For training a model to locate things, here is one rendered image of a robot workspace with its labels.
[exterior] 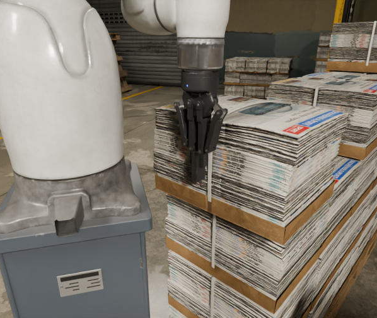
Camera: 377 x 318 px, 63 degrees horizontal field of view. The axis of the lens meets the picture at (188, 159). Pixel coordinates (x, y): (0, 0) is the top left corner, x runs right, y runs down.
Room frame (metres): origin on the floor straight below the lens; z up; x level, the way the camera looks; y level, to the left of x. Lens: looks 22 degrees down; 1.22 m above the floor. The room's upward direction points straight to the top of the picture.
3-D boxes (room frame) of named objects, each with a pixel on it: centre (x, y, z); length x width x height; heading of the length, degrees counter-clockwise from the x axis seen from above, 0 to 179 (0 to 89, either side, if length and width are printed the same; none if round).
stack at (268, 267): (1.11, -0.46, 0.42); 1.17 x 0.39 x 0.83; 138
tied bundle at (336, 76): (1.42, -0.74, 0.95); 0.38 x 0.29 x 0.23; 47
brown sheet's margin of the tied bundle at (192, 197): (0.81, -0.06, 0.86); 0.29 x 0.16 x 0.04; 138
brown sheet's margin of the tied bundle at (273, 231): (0.67, -0.23, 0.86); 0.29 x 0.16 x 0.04; 138
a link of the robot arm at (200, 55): (0.63, -0.02, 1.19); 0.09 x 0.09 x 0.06
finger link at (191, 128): (0.64, -0.01, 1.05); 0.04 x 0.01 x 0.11; 138
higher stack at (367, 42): (1.64, -0.95, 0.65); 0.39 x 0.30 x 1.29; 48
